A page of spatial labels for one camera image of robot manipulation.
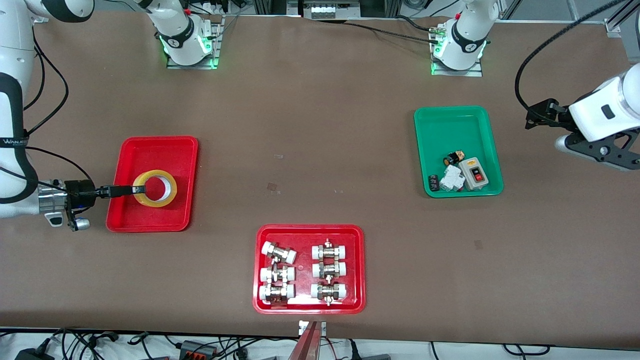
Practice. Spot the dark power strip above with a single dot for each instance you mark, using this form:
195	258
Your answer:
197	349

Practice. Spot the silver stand bracket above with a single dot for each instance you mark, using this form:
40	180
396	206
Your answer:
322	327

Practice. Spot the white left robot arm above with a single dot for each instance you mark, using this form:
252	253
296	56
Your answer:
625	90

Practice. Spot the reddish metal stand bar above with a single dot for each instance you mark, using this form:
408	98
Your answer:
306	345

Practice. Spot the yellow packing tape roll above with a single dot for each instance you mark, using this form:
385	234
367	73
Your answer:
155	203

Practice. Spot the aluminium frame profile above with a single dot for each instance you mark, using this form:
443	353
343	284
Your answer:
612	25

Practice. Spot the white-ended metal pipe fitting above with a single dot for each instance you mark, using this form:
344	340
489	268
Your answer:
329	270
328	291
329	251
278	252
276	292
276	274

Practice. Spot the white circuit breaker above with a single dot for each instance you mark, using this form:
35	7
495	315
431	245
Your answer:
452	179

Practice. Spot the black truss camera bracket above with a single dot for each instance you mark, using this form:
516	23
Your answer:
620	159

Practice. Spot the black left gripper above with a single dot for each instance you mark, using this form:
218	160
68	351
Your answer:
554	115

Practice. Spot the grey push-button switch box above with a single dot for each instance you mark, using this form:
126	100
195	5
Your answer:
475	175

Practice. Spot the small black module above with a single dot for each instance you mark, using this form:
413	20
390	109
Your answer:
434	182

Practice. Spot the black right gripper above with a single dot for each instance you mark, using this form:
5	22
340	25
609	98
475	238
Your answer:
80	194

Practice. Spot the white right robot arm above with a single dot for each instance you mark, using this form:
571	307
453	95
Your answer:
10	100

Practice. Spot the grey socket device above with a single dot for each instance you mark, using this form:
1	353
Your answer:
325	10

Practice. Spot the black brown round component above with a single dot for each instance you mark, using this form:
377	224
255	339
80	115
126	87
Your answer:
454	158

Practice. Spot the red plastic tray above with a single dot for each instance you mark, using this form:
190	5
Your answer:
305	305
150	220

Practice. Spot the green plastic tray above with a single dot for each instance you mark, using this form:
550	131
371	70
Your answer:
450	130

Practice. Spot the black power adapter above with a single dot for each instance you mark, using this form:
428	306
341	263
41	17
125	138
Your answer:
32	355

